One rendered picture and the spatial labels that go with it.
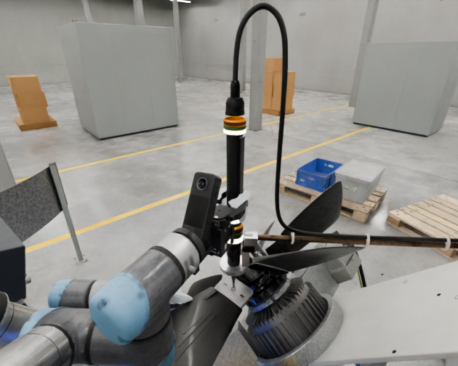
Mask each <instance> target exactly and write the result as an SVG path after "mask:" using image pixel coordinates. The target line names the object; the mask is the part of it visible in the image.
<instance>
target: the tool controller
mask: <svg viewBox="0 0 458 366"><path fill-rule="evenodd" d="M28 283H31V277H30V276H29V277H27V272H26V270H25V245H24V244H23V243H22V242H21V240H20V239H19V238H18V237H17V235H16V234H15V233H14V232H13V231H12V230H11V229H10V228H9V227H8V225H7V224H6V223H5V222H4V220H3V219H2V218H1V217H0V291H1V292H4V293H6V294H7V295H8V297H9V301H11V302H17V301H19V300H20V299H22V298H23V299H25V298H26V289H27V288H26V284H28Z"/></svg>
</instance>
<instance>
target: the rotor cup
mask: <svg viewBox="0 0 458 366"><path fill-rule="evenodd" d="M251 254H252V255H253V257H258V256H266V255H267V254H266V253H265V252H264V250H263V249H262V248H261V246H260V245H259V243H257V246H255V253H251ZM236 279H237V280H239V281H241V282H242V283H243V284H245V285H247V286H248V287H250V288H251V289H252V290H253V293H254V295H253V296H252V298H251V299H250V300H249V301H248V302H247V303H246V304H245V305H246V306H247V307H250V306H254V305H256V304H258V303H260V302H261V301H263V300H265V299H266V298H267V297H268V296H270V295H271V294H272V293H274V292H275V291H276V290H277V289H278V288H279V287H280V286H281V285H282V284H283V282H284V281H285V279H286V274H281V275H274V274H270V275H269V276H266V275H264V274H263V272H261V271H258V270H255V269H250V268H247V270H246V271H245V273H243V274H241V275H239V276H236Z"/></svg>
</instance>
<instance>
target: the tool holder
mask: <svg viewBox="0 0 458 366"><path fill-rule="evenodd" d="M246 232H252V234H253V235H252V237H250V236H246V235H245V236H244V238H243V241H242V255H241V258H240V264H239V265H238V266H237V267H230V266H229V265H228V257H227V254H226V255H224V256H223V257H222V258H221V259H220V270H221V271H222V272H223V273H224V274H226V275H229V276H239V275H242V274H243V273H245V271H246V270H247V268H248V267H249V253H255V246H257V241H258V237H257V231H245V233H246Z"/></svg>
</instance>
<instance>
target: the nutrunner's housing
mask: <svg viewBox="0 0 458 366"><path fill-rule="evenodd" d="M225 114H226V115H229V116H242V115H245V111H244V99H243V97H240V83H239V81H231V84H230V97H228V98H227V100H226V103H225ZM227 257H228V265H229V266H230V267H237V266H238V265H239V264H240V258H241V243H239V244H237V245H232V246H231V247H230V248H229V249H228V250H227Z"/></svg>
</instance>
